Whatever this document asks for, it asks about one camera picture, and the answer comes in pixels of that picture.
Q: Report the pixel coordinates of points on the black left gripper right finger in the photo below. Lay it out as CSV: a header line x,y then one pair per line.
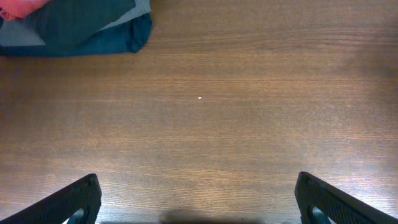
x,y
320,202

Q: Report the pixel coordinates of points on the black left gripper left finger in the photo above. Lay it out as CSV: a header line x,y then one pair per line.
x,y
78,202

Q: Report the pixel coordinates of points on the orange t-shirt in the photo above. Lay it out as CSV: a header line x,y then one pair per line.
x,y
19,9

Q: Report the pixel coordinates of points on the dark folded shirt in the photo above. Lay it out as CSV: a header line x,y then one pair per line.
x,y
63,24

